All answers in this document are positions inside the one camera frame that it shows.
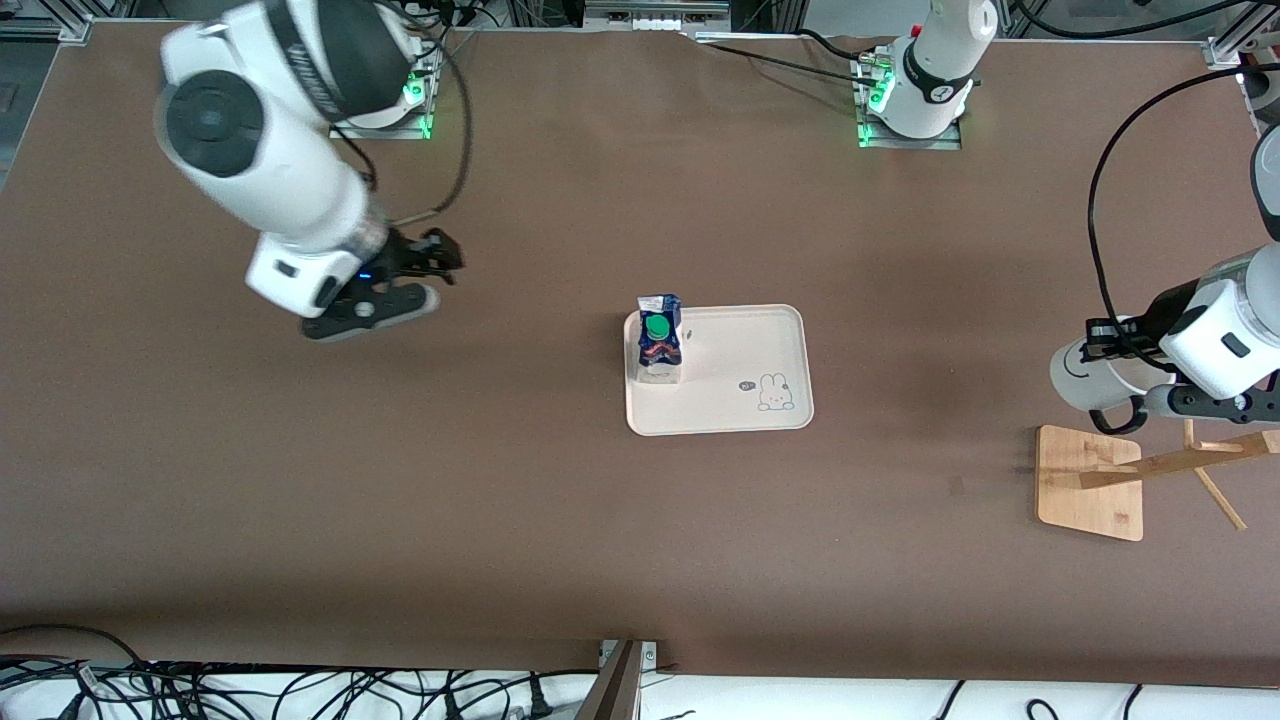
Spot white smiley mug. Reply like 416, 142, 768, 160
1049, 335, 1177, 417

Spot blue milk carton green cap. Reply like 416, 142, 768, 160
636, 293, 686, 388

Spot wooden cup rack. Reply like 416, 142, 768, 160
1035, 419, 1280, 544

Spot white rabbit print tray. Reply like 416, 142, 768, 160
623, 304, 815, 438

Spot silver power strip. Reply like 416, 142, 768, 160
583, 0, 733, 28

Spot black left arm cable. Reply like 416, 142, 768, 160
1087, 62, 1280, 437

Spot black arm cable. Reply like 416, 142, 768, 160
1087, 62, 1280, 437
385, 0, 475, 229

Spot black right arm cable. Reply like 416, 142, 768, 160
385, 0, 475, 229

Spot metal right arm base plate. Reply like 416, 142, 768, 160
329, 38, 443, 142

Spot aluminium frame profile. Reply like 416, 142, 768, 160
1203, 0, 1280, 73
0, 0, 96, 44

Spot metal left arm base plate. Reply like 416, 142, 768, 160
852, 45, 966, 152

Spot black table cable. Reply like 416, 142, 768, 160
695, 28, 873, 87

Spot aluminium frame post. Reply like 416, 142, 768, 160
574, 638, 658, 720

